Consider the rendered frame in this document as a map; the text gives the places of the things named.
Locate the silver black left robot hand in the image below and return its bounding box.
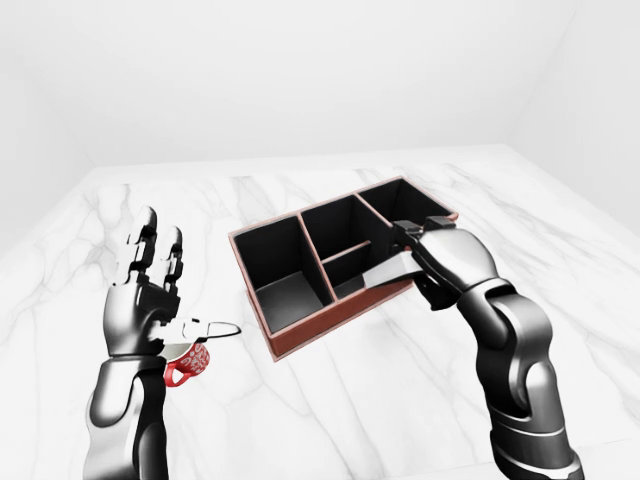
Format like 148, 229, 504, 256
102, 205, 243, 359

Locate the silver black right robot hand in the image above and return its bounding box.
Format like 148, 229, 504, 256
364, 215, 502, 312

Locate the red-brown desk caddy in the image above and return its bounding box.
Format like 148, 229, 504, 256
228, 175, 460, 364

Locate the red patterned mug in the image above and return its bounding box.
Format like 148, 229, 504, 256
160, 340, 212, 388

